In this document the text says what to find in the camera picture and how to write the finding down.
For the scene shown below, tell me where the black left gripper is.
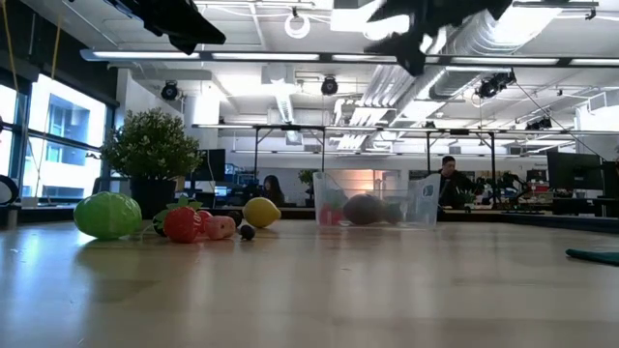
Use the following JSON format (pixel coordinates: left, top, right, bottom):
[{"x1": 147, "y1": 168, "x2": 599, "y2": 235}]
[{"x1": 106, "y1": 0, "x2": 227, "y2": 55}]

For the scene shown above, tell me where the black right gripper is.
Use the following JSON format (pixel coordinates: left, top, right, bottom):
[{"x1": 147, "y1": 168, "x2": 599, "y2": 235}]
[{"x1": 365, "y1": 0, "x2": 451, "y2": 77}]

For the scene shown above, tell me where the clear plastic tupperware container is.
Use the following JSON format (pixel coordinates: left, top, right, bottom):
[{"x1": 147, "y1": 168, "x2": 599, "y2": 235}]
[{"x1": 312, "y1": 171, "x2": 443, "y2": 229}]

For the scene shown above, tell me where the brown toy kiwi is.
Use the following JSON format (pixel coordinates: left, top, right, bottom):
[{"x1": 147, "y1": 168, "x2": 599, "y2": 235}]
[{"x1": 342, "y1": 193, "x2": 387, "y2": 226}]

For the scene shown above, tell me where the small red toy tomato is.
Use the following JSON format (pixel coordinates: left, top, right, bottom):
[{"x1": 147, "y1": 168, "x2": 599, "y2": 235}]
[{"x1": 196, "y1": 210, "x2": 214, "y2": 238}]

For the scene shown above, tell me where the green toy lime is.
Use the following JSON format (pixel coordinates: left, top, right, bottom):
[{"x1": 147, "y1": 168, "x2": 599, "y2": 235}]
[{"x1": 74, "y1": 191, "x2": 143, "y2": 242}]

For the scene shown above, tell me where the overhead light bar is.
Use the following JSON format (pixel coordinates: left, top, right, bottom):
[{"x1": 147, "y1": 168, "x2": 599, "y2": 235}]
[{"x1": 79, "y1": 47, "x2": 619, "y2": 68}]

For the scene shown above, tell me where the potted green plant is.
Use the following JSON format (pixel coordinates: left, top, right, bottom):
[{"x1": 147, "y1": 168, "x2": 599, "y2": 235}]
[{"x1": 99, "y1": 106, "x2": 203, "y2": 219}]

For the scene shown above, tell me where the small dark monitor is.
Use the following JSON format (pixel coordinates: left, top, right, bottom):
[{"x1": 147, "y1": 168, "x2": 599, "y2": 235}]
[{"x1": 195, "y1": 148, "x2": 227, "y2": 183}]

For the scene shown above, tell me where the person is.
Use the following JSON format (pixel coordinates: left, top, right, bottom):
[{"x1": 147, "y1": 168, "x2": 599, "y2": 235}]
[
  {"x1": 437, "y1": 155, "x2": 485, "y2": 212},
  {"x1": 260, "y1": 174, "x2": 286, "y2": 208}
]

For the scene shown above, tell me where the background green plant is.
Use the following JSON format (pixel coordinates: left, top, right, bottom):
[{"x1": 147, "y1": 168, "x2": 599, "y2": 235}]
[{"x1": 297, "y1": 168, "x2": 315, "y2": 194}]

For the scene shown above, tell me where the salmon pink toy piece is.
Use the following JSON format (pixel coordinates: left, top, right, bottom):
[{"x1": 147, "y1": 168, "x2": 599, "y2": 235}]
[{"x1": 206, "y1": 215, "x2": 237, "y2": 241}]

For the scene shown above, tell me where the large dark monitor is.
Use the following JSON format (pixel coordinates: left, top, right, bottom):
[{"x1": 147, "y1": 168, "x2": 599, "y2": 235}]
[{"x1": 546, "y1": 151, "x2": 604, "y2": 192}]

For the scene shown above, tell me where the dark green cloth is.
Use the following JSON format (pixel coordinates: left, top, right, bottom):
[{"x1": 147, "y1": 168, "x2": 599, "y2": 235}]
[{"x1": 564, "y1": 247, "x2": 619, "y2": 268}]

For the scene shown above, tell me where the white hanging ring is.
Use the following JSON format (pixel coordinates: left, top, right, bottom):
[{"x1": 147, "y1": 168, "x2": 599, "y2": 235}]
[{"x1": 283, "y1": 13, "x2": 311, "y2": 40}]

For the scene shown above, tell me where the black ceiling-mounted camera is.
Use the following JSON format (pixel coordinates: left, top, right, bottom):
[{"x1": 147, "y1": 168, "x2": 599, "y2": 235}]
[{"x1": 475, "y1": 70, "x2": 517, "y2": 101}]

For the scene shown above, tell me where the black metal stand frame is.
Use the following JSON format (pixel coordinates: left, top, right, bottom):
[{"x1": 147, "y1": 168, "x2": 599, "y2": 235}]
[
  {"x1": 425, "y1": 128, "x2": 497, "y2": 183},
  {"x1": 252, "y1": 124, "x2": 327, "y2": 194}
]

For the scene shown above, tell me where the black aluminium table frame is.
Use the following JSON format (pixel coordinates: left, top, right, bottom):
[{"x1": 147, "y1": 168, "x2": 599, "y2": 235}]
[{"x1": 0, "y1": 203, "x2": 619, "y2": 235}]

